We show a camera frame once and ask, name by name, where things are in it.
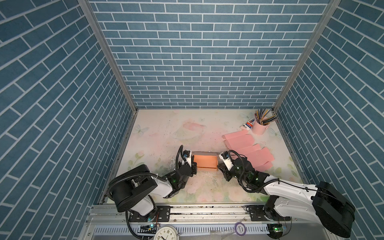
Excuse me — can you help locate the white analog clock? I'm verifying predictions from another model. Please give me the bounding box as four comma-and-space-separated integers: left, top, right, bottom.
154, 225, 181, 240

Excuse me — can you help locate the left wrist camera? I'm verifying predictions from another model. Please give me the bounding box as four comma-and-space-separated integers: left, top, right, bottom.
182, 150, 192, 167

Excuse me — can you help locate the pink paper box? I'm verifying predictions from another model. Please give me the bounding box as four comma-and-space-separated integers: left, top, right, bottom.
223, 130, 275, 172

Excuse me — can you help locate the pink pencil cup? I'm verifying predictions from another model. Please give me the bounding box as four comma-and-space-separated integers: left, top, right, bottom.
251, 120, 269, 136

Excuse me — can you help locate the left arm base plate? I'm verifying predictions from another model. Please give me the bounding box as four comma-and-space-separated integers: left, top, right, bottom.
129, 205, 171, 223

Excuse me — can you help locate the orange paper box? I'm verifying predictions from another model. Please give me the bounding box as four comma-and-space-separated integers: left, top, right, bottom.
193, 152, 219, 172

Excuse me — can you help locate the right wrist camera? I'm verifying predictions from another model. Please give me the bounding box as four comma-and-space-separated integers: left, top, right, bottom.
219, 151, 234, 171

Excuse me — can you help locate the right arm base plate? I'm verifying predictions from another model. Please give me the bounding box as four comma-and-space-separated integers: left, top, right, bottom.
246, 205, 291, 222

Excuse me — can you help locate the purple tape roll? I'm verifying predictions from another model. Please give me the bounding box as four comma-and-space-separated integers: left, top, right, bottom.
234, 222, 247, 237

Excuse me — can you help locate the aluminium rail frame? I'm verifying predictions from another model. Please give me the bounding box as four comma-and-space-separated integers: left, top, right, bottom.
79, 203, 339, 240

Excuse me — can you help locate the coloured pencils bundle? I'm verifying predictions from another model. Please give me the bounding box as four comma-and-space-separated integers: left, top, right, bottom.
255, 108, 278, 126

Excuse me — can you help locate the green lit circuit board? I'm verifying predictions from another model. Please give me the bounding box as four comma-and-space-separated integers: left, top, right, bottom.
267, 224, 284, 240

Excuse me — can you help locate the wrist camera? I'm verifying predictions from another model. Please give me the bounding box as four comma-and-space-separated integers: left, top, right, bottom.
219, 151, 234, 171
182, 150, 192, 167

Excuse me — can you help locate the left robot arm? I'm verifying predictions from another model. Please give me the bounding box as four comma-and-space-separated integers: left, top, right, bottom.
107, 146, 197, 222

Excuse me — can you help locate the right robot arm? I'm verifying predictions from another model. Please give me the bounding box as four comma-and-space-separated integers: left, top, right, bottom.
218, 151, 356, 238

